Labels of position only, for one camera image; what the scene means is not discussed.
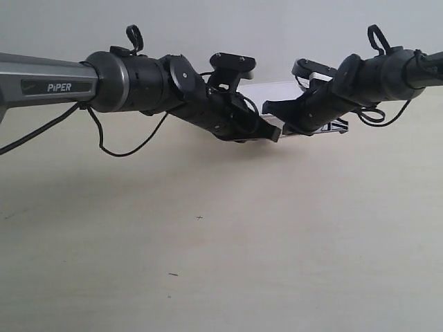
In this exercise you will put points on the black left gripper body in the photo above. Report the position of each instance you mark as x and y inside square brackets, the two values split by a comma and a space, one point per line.
[228, 116]

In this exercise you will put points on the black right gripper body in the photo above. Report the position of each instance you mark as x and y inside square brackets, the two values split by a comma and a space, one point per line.
[310, 111]

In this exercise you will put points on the white lidded plastic container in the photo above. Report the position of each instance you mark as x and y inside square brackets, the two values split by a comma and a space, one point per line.
[278, 91]

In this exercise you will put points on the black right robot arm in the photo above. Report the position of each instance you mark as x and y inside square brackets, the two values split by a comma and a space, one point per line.
[359, 83]

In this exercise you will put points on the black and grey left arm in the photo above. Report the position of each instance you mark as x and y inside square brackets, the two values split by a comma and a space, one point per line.
[118, 80]

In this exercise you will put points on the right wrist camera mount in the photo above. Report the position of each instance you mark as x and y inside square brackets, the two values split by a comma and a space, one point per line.
[310, 74]

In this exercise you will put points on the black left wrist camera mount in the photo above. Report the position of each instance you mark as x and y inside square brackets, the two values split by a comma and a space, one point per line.
[229, 69]

